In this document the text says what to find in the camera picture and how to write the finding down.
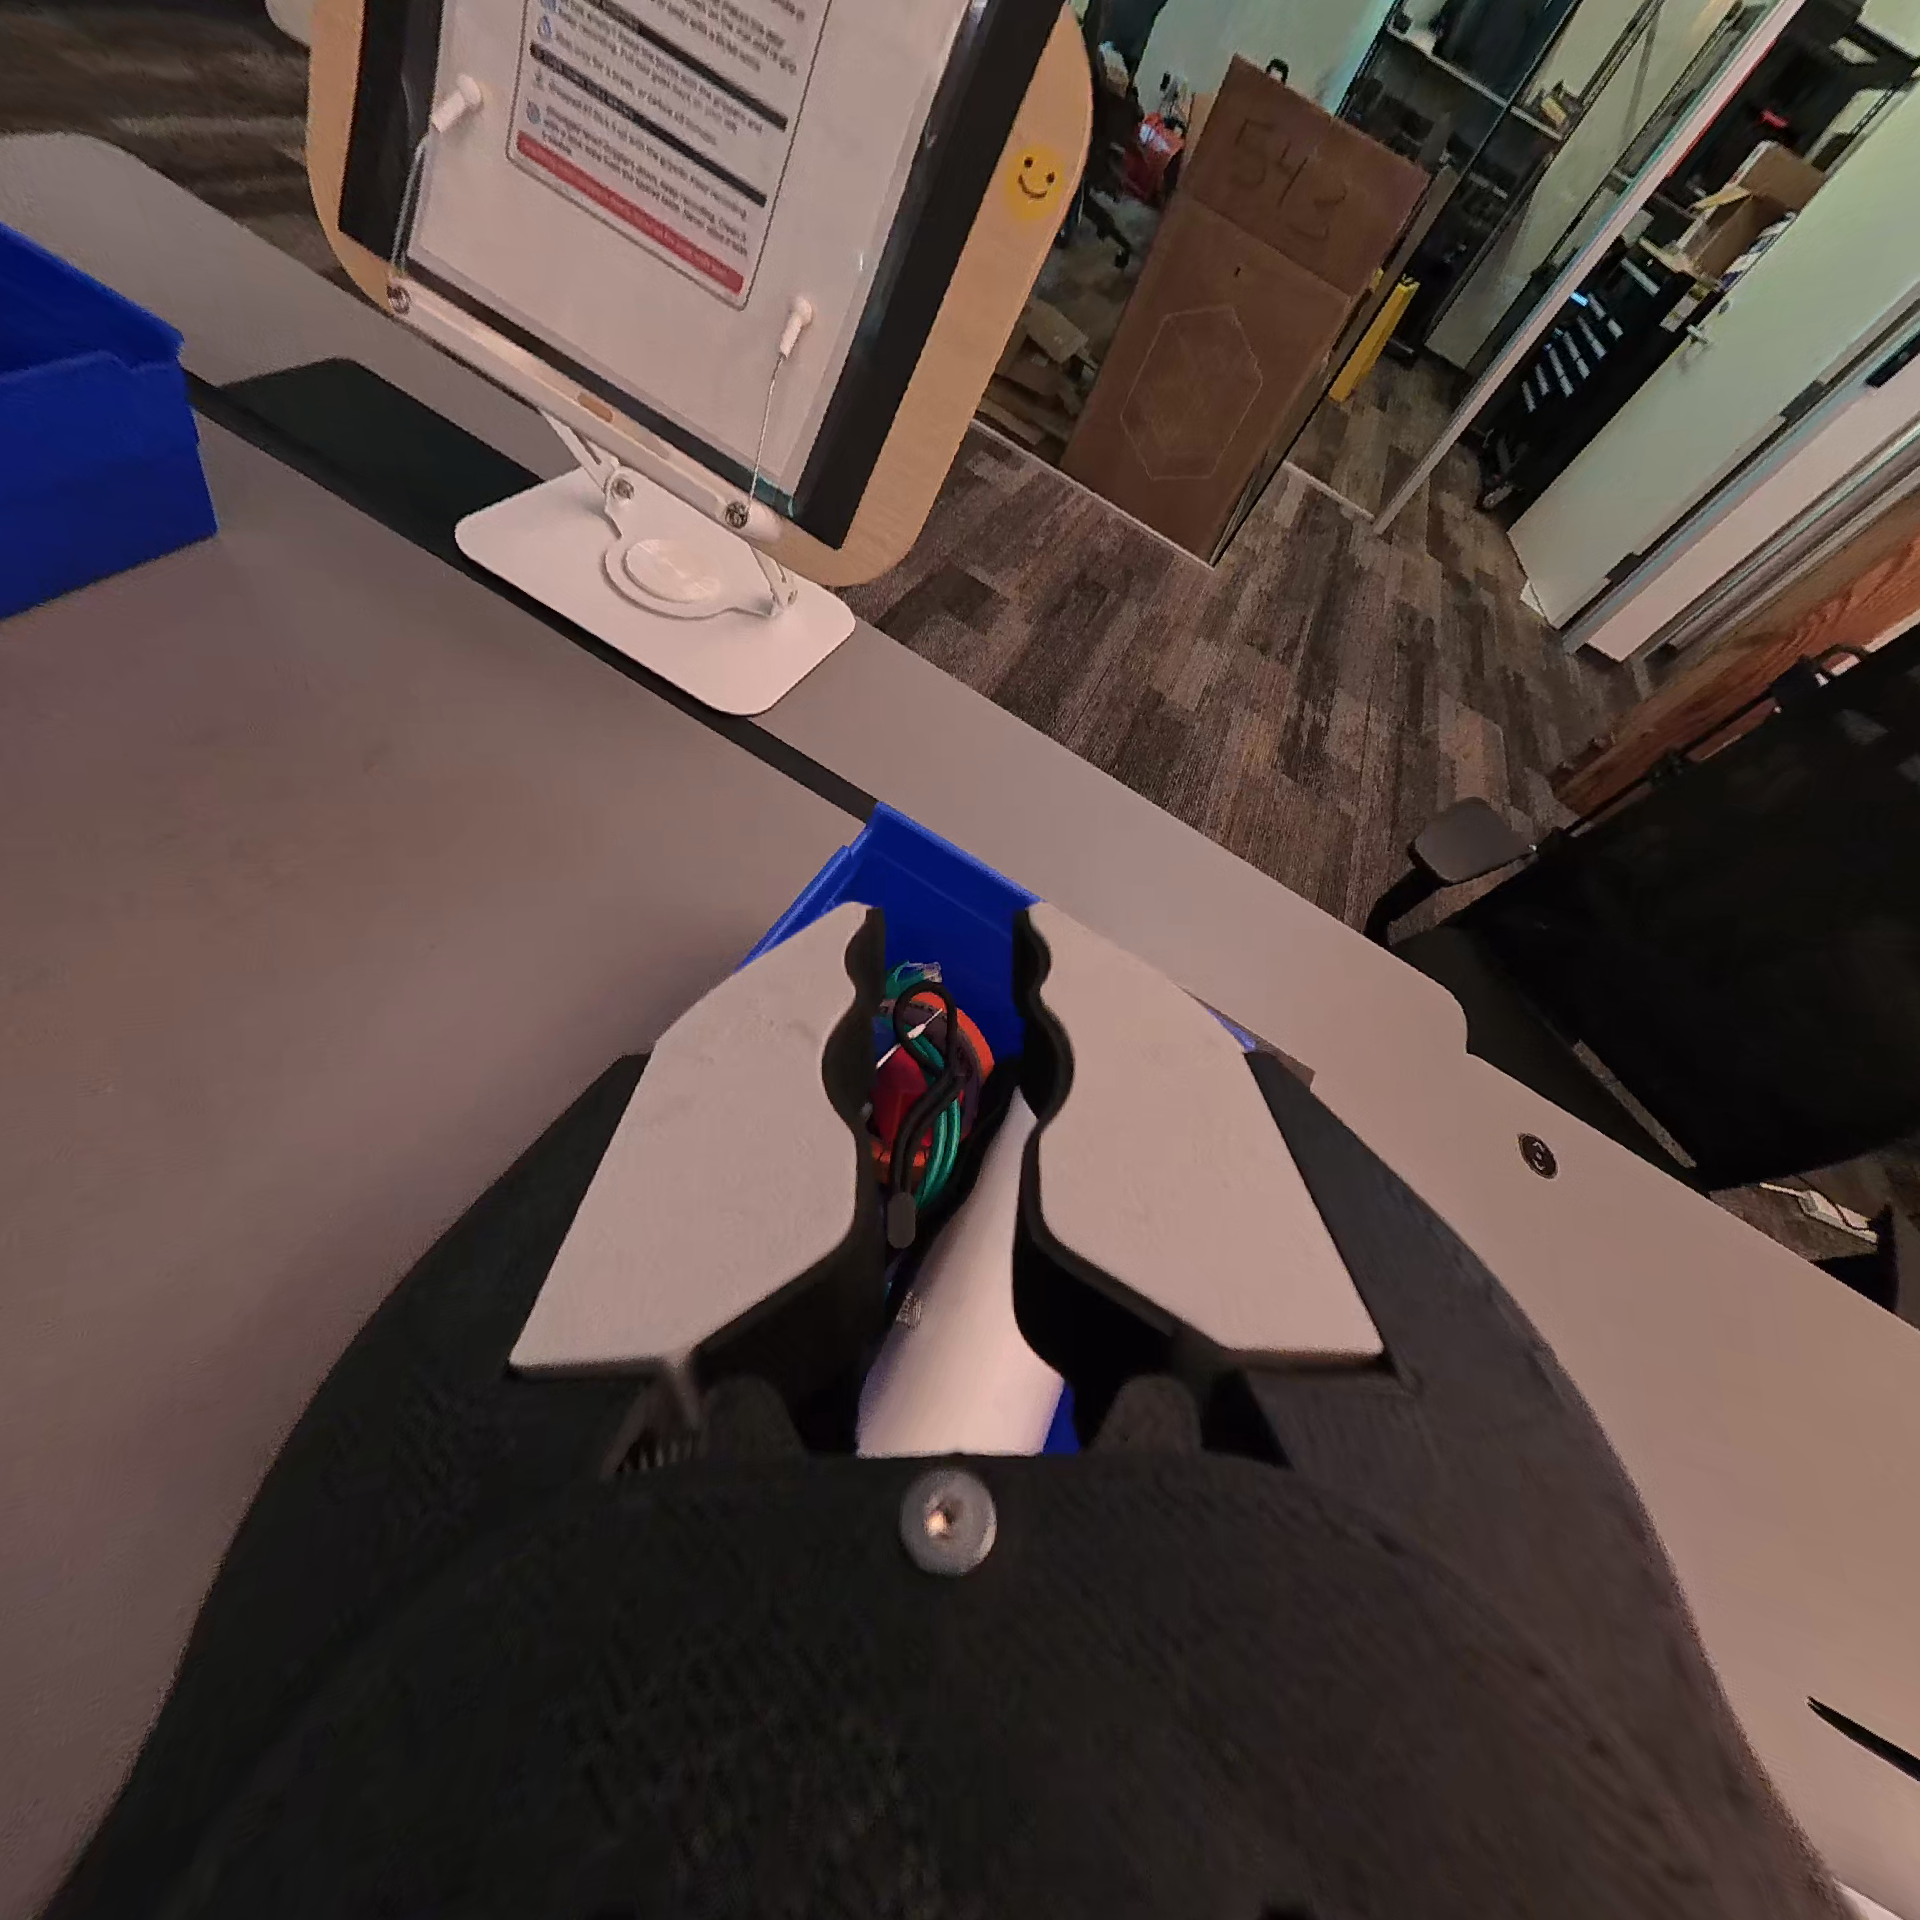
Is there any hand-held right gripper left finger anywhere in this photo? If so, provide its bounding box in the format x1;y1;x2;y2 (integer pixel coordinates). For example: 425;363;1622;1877
508;902;889;1449

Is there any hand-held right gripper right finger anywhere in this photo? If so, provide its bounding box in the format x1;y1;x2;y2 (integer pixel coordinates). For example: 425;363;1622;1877
1013;902;1389;1442

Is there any black cable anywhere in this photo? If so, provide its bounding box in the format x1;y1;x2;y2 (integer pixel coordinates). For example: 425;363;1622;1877
889;984;971;1246

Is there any blue plastic bin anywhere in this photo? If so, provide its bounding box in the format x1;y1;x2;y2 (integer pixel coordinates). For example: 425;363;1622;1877
746;804;1261;1459
0;223;218;620

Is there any orange round object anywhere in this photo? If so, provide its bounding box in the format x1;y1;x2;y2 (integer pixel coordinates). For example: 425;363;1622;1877
869;1007;1003;1189

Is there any white tube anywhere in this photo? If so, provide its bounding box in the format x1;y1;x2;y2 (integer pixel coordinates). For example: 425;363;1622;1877
860;1086;1084;1459

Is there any white tablet stand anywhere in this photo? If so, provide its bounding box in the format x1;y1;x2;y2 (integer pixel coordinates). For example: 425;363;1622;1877
399;287;857;718

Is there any cardboard box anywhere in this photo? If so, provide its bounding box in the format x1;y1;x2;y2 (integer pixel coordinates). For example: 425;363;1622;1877
1061;58;1435;570

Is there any plastic-sleeved instruction sheet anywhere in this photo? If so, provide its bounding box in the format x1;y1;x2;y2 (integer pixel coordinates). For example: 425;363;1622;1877
406;0;978;520

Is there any white door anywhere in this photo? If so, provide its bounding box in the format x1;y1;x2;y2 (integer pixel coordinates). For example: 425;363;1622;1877
1507;0;1920;668

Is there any bundle of cables in bin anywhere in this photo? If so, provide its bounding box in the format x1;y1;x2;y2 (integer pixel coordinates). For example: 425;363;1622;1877
878;965;999;1216

